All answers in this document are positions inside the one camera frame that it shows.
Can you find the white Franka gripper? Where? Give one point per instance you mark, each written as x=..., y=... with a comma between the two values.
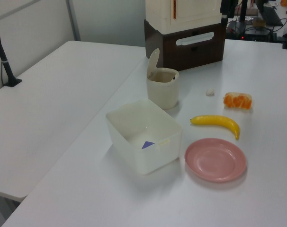
x=227, y=7

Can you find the beige trash can with lid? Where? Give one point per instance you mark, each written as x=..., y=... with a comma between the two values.
x=162, y=94

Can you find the black monitor stand pole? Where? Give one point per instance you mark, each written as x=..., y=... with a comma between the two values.
x=243, y=10

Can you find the black device base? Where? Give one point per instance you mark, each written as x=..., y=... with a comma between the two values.
x=250, y=32

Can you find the cream cabinet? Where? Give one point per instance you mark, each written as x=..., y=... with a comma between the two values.
x=193, y=14

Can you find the small cardboard box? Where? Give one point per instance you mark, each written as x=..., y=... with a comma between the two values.
x=259, y=22

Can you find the black keyboard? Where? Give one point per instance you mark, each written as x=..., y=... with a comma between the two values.
x=272, y=15

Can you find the peeled orange segments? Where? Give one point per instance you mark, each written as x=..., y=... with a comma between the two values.
x=238, y=101

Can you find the yellow banana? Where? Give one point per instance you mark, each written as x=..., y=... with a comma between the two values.
x=217, y=120

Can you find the pink plate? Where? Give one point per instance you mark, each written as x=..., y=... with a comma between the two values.
x=215, y=160

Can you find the purple cube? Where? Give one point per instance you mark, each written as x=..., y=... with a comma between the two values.
x=148, y=145

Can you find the white plastic storage box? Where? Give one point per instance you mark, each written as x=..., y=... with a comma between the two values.
x=134, y=156

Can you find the black camera stand pole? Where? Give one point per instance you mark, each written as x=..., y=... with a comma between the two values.
x=2, y=56

